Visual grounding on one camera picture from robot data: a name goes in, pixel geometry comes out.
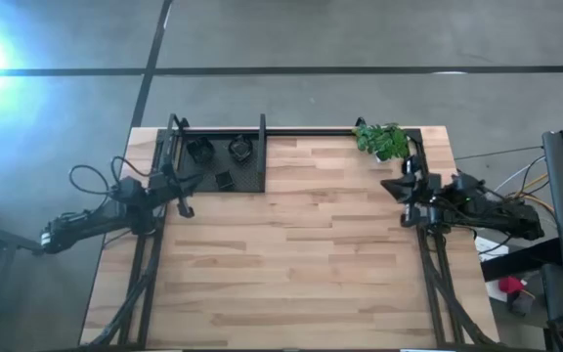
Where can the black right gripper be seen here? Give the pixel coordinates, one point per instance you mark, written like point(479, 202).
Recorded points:
point(440, 195)

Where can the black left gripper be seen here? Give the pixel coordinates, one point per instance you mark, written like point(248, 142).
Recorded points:
point(157, 190)

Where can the black square mini plate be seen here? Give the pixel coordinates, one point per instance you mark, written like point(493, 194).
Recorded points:
point(225, 182)

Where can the black flared wavy mini plate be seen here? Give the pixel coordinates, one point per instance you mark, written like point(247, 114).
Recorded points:
point(201, 150)

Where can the black rounded hexagonal mini plate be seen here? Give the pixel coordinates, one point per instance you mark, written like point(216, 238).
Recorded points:
point(240, 149)

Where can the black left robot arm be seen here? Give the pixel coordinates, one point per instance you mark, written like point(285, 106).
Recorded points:
point(81, 227)

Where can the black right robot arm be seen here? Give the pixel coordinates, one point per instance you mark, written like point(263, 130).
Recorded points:
point(506, 215)

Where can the green plant in white pot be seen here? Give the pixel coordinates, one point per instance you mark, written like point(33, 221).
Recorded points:
point(391, 142)

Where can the black perforated metal rack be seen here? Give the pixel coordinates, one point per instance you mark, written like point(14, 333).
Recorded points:
point(252, 176)

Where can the small succulent in dark bowl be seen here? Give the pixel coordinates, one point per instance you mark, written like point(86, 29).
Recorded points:
point(363, 139)

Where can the white paper sheet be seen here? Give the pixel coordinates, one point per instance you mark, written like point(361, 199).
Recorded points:
point(494, 293)
point(487, 247)

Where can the black stand beam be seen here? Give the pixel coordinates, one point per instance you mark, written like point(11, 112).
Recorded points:
point(521, 259)

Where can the small red object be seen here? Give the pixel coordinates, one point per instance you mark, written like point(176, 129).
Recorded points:
point(510, 284)

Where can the small black object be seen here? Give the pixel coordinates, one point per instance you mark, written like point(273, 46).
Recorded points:
point(521, 303)

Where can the black metal table frame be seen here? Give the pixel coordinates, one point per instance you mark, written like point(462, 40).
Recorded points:
point(311, 131)

